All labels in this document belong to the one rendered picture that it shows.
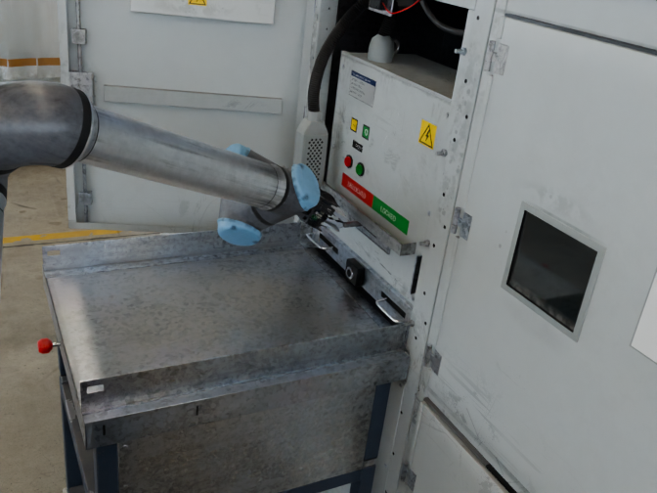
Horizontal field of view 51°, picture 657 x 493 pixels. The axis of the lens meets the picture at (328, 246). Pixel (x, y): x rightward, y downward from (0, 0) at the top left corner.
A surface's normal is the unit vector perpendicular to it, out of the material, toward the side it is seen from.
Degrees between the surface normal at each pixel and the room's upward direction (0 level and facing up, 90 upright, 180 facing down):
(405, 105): 90
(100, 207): 90
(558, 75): 90
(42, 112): 61
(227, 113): 90
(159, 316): 0
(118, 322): 0
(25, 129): 81
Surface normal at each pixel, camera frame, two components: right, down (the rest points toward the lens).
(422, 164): -0.89, 0.10
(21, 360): 0.11, -0.90
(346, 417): 0.44, 0.43
